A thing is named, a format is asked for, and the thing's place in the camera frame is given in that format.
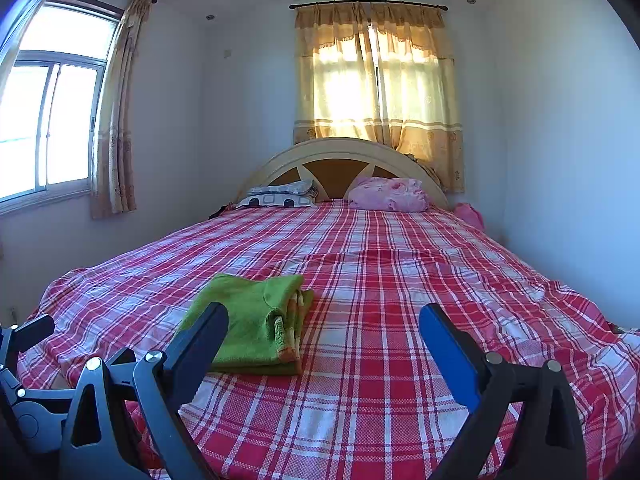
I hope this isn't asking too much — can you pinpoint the white framed window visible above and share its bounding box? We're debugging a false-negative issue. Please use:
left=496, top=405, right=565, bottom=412
left=0, top=0, right=126, bottom=217

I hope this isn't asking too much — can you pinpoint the green striped knit sweater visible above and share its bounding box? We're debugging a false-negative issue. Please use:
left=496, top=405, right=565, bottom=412
left=172, top=272, right=316, bottom=377

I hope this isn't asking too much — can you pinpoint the narrow yellow floral curtain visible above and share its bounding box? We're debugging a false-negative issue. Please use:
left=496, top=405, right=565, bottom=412
left=89, top=0, right=154, bottom=220

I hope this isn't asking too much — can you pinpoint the pink cloth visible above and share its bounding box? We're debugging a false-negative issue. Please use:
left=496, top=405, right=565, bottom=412
left=454, top=202, right=487, bottom=234

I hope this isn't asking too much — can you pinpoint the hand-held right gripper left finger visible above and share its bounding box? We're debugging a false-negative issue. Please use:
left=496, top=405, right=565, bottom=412
left=59, top=301, right=230, bottom=480

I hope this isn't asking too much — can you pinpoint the row of recessed ceiling lights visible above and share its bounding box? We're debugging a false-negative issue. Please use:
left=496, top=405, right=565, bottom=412
left=204, top=0, right=479, bottom=22

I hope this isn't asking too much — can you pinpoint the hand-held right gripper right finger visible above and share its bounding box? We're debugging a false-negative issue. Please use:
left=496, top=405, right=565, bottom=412
left=418, top=302, right=589, bottom=480

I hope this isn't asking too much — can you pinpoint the cream arched headboard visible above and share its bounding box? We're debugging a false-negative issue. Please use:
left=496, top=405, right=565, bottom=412
left=233, top=137, right=451, bottom=211

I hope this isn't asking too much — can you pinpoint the white black patterned pillow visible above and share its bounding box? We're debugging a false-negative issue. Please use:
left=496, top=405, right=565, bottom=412
left=234, top=179, right=320, bottom=210

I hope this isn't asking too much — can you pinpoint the red plaid bed sheet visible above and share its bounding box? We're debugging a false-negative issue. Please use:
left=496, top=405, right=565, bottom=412
left=15, top=198, right=640, bottom=480

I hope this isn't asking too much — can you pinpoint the pink pillow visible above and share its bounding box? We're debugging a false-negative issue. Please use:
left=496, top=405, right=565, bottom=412
left=347, top=176, right=430, bottom=213

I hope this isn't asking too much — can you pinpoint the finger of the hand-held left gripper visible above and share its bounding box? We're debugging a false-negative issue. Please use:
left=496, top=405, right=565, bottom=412
left=9, top=313, right=56, bottom=362

